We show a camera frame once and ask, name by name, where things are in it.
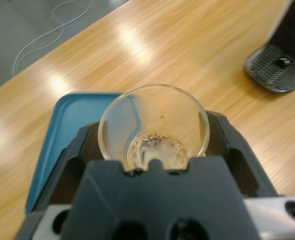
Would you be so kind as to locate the metal drip tray grid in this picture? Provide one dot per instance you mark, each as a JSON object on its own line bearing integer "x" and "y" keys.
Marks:
{"x": 270, "y": 70}

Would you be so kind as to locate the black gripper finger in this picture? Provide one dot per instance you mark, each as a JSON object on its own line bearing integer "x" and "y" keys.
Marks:
{"x": 72, "y": 160}
{"x": 240, "y": 160}

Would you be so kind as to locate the teal plastic tray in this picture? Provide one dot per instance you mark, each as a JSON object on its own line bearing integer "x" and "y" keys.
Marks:
{"x": 62, "y": 120}

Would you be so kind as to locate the clear glass cup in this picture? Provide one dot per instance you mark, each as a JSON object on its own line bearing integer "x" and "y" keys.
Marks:
{"x": 162, "y": 112}

